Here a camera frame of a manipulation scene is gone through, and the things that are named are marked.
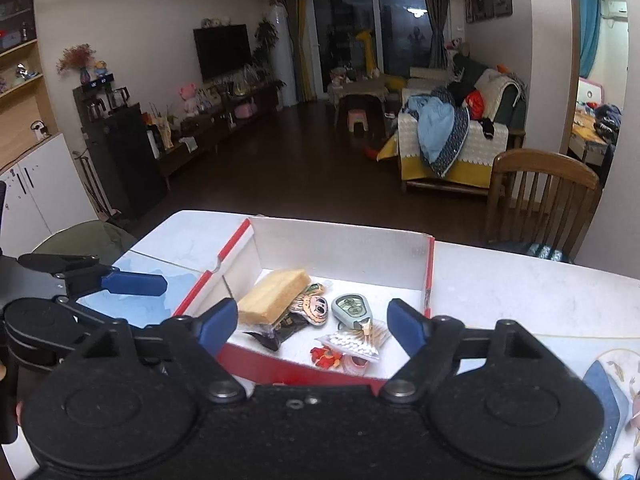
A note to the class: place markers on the black water dispenser cabinet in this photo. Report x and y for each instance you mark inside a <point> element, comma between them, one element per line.
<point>125,160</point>

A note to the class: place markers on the pink plush toy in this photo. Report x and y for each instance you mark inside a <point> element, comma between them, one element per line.
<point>189,99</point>

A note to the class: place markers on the green potted plant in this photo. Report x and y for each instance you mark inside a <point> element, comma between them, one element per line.
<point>265,40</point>

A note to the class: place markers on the beige wooden tag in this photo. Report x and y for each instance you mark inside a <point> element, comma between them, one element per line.
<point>368,329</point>

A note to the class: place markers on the red garment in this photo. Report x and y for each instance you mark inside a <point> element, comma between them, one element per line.
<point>475,104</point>

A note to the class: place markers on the dried flowers in vase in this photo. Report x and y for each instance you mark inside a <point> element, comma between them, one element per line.
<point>77,60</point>

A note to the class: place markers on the yellow giraffe toy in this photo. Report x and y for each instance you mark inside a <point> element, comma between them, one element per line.
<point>366,50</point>

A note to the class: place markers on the light blue clothing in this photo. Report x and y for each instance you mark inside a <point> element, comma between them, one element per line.
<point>435,125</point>

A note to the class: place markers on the black television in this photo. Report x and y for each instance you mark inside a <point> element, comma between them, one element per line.
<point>222,52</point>

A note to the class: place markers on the white cabinet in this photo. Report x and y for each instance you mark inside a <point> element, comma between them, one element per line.
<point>45,195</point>

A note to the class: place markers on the small pink round item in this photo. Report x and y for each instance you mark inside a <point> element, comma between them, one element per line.
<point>355,366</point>

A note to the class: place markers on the grey yellow curtain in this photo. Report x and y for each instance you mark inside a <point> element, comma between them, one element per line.
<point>437,10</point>
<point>300,35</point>

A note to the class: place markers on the white wall air conditioner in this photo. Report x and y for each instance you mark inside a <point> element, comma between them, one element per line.
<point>614,7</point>

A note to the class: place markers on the low coffee table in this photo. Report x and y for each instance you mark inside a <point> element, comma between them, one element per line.
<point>362,92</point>

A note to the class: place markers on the wooden wall shelf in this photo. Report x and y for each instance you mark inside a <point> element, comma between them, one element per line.
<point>25,60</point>

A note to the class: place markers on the grey-green key fob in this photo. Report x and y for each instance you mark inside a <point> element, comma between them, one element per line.
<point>350,309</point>

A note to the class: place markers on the dark wooden television stand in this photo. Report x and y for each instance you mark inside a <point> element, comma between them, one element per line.
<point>210,130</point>

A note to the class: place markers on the white standing air conditioner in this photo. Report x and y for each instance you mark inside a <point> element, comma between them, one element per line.
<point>285,55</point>

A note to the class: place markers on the navy quilted garment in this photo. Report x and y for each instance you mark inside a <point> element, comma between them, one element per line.
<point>457,145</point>

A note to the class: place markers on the bag of cotton swabs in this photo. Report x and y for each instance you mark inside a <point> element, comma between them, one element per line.
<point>352,342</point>

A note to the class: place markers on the wooden chair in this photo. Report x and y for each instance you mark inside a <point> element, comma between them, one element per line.
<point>542,180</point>

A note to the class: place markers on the pink plastic stool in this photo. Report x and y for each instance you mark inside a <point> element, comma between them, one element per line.
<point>358,120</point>

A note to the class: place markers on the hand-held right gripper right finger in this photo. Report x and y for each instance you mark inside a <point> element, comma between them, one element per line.
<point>402,325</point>

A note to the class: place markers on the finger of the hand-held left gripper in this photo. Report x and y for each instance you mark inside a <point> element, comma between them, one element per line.
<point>135,284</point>
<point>87,322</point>

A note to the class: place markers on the sofa with lace cover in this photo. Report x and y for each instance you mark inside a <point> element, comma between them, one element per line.
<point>490,145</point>

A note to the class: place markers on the green upholstered chair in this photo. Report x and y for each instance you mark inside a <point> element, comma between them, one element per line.
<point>85,240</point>

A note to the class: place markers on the cartoon face charm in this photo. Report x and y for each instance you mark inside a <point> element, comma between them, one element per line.
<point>312,305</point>

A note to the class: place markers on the bagged yellow sponge cake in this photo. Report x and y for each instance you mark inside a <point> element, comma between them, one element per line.
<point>272,295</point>

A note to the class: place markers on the glass sliding door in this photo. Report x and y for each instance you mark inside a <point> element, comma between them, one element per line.
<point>350,25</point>

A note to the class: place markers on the blue curtain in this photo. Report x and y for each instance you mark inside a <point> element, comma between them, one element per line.
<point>589,35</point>

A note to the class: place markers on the red cardboard box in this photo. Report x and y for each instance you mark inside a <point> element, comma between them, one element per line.
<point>350,255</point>

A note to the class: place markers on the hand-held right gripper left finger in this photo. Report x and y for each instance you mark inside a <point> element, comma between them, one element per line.
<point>220,320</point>

